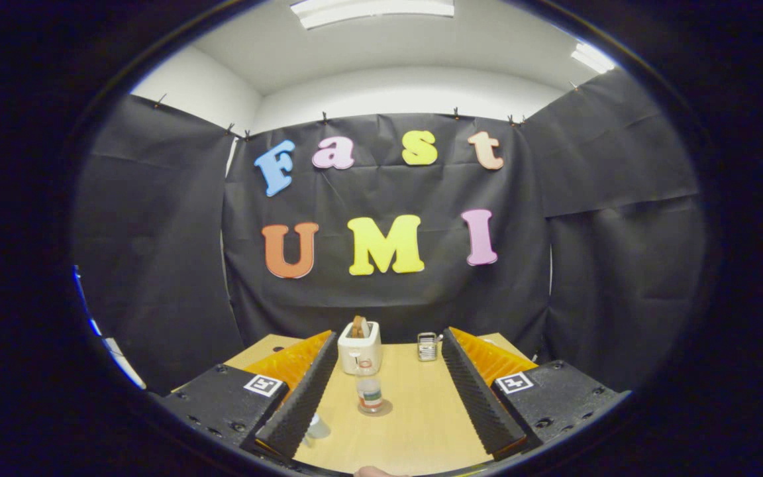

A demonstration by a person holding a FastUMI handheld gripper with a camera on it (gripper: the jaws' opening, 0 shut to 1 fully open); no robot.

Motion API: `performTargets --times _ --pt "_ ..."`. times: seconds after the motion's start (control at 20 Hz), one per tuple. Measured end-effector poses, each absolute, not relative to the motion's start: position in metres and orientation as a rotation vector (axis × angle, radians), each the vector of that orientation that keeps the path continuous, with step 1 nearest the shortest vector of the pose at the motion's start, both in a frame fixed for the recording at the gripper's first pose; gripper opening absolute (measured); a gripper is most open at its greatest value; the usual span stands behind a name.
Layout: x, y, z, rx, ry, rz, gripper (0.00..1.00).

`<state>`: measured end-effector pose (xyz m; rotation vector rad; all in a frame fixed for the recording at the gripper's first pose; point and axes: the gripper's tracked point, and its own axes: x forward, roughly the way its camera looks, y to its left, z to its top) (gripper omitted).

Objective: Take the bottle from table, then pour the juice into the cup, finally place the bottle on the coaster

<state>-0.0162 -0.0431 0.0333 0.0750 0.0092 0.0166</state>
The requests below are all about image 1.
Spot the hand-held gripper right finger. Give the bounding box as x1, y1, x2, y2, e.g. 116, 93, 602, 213
441, 327, 633, 462

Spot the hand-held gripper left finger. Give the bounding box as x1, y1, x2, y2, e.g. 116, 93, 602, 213
156, 330, 340, 461

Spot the clear plastic juice bottle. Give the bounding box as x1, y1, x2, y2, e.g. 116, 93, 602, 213
355, 354, 385, 415

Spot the wooden table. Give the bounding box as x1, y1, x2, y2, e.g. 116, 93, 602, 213
173, 333, 538, 476

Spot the white toaster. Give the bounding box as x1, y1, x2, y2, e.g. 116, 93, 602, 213
337, 321, 383, 376

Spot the black backdrop cloth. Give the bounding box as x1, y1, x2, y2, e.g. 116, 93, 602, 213
74, 68, 707, 397

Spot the small ceiling light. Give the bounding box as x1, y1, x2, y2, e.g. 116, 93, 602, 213
570, 42, 616, 74

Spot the long ceiling light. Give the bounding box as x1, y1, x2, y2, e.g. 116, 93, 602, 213
290, 0, 455, 30

